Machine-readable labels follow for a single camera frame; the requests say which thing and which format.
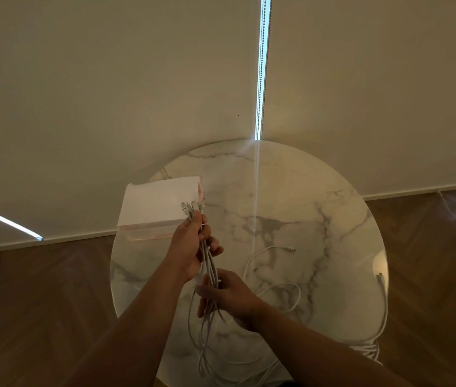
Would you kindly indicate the person's right hand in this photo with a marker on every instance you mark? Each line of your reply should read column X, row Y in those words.
column 236, row 298

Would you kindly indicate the person's left hand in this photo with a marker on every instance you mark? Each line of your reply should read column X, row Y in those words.
column 185, row 249

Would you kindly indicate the white pink box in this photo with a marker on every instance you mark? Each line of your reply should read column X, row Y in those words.
column 151, row 201

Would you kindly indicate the person's left forearm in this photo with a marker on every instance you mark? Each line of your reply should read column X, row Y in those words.
column 131, row 338

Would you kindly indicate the round marble table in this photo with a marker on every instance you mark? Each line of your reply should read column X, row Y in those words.
column 312, row 197

